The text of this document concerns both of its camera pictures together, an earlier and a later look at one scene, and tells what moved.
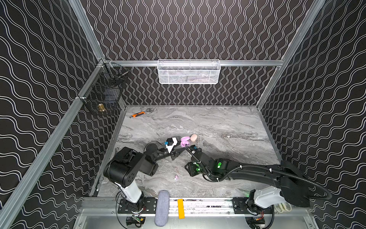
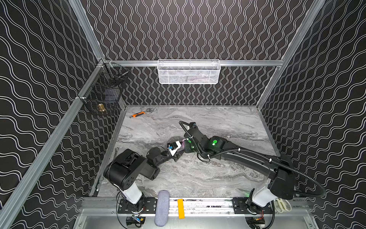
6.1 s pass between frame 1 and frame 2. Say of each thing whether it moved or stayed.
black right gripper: moved
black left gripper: stayed
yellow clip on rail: stayed
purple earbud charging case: stayed
